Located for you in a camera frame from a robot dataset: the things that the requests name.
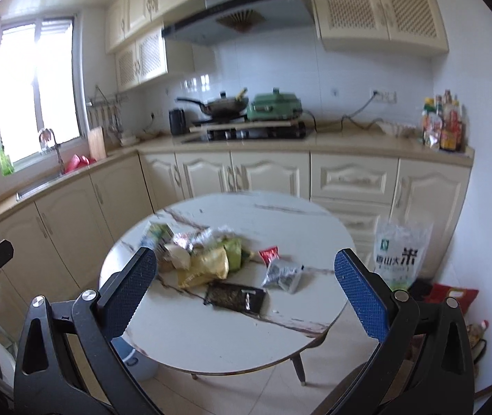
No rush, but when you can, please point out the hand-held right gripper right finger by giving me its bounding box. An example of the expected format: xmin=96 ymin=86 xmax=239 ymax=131
xmin=333 ymin=248 xmax=475 ymax=415

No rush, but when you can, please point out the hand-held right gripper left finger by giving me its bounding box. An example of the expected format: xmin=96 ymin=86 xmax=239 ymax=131
xmin=14 ymin=246 xmax=161 ymax=415

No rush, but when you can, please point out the light blue trash bin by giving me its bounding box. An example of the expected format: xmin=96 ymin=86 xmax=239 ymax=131
xmin=110 ymin=336 xmax=160 ymax=382

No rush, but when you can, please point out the cream crumpled wrapper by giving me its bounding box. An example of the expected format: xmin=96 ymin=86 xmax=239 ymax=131
xmin=164 ymin=244 xmax=192 ymax=271

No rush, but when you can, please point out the clear rice bag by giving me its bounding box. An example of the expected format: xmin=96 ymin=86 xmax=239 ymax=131
xmin=373 ymin=220 xmax=434 ymax=291

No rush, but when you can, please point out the green and white carton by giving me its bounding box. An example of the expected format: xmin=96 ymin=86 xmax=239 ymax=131
xmin=140 ymin=221 xmax=176 ymax=251

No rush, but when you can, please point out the yellow snack wrapper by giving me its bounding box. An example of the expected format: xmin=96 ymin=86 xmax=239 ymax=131
xmin=177 ymin=246 xmax=230 ymax=289

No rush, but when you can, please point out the silver foil packet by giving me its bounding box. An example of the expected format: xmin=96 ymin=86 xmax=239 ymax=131
xmin=262 ymin=258 xmax=305 ymax=293

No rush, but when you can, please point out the steel sink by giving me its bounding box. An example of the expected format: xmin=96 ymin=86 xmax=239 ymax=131
xmin=16 ymin=172 xmax=75 ymax=200

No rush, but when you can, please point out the red floor bag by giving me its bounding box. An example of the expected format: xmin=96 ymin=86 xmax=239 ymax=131
xmin=426 ymin=283 xmax=480 ymax=313

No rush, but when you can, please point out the green plastic bottle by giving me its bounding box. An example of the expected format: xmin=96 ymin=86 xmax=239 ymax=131
xmin=0 ymin=146 xmax=15 ymax=177

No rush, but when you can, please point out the black flat packet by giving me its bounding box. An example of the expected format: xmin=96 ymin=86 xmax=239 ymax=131
xmin=205 ymin=282 xmax=268 ymax=314

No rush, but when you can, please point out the small red packet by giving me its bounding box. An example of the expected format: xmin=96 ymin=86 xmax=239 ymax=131
xmin=258 ymin=246 xmax=282 ymax=267

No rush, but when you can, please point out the round white marble table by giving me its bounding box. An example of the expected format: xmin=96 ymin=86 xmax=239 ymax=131
xmin=99 ymin=190 xmax=357 ymax=386

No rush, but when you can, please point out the light green wrapper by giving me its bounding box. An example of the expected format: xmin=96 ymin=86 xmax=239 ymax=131
xmin=222 ymin=237 xmax=254 ymax=271

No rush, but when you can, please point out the metal sink faucet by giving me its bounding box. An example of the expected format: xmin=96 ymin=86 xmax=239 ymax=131
xmin=38 ymin=128 xmax=66 ymax=176

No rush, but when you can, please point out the red crumpled bag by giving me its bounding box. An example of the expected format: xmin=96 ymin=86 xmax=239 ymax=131
xmin=65 ymin=154 xmax=96 ymax=174

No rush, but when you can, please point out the wooden cutting board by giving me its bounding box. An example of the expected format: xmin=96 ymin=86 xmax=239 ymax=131
xmin=88 ymin=126 xmax=108 ymax=161

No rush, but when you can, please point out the cream base cabinet run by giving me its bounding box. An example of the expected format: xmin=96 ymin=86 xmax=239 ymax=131
xmin=0 ymin=130 xmax=475 ymax=312

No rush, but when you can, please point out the white plastic bag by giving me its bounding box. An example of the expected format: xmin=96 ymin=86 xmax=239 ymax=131
xmin=377 ymin=120 xmax=420 ymax=138

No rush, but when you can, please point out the black kettle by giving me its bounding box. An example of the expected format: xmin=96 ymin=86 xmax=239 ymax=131
xmin=169 ymin=108 xmax=188 ymax=136

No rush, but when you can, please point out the kitchen window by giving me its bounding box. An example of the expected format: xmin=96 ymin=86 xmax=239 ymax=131
xmin=0 ymin=16 xmax=89 ymax=174

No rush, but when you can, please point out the group of condiment bottles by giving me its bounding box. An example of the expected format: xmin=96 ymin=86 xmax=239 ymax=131
xmin=420 ymin=89 xmax=465 ymax=153

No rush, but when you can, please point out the black gas stove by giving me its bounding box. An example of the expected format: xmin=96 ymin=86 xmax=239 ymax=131
xmin=184 ymin=121 xmax=308 ymax=143

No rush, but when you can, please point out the black wok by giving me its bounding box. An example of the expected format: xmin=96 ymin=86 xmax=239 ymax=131
xmin=176 ymin=90 xmax=250 ymax=119

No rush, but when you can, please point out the green electric cooker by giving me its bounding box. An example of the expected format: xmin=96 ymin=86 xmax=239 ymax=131
xmin=246 ymin=87 xmax=304 ymax=121

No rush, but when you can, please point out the grey range hood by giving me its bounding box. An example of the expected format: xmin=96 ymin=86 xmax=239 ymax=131
xmin=162 ymin=0 xmax=316 ymax=46

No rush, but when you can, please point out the wall utensil rack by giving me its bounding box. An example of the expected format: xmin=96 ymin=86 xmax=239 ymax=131
xmin=85 ymin=85 xmax=126 ymax=136

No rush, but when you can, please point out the black power cable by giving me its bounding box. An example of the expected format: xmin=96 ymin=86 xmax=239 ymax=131
xmin=303 ymin=92 xmax=386 ymax=134

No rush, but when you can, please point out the small cream lattice wall cabinet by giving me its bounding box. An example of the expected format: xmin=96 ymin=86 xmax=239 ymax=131
xmin=114 ymin=26 xmax=216 ymax=93

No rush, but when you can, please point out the wide cream lattice wall cabinet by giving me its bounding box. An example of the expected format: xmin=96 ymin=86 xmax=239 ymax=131
xmin=306 ymin=0 xmax=451 ymax=57

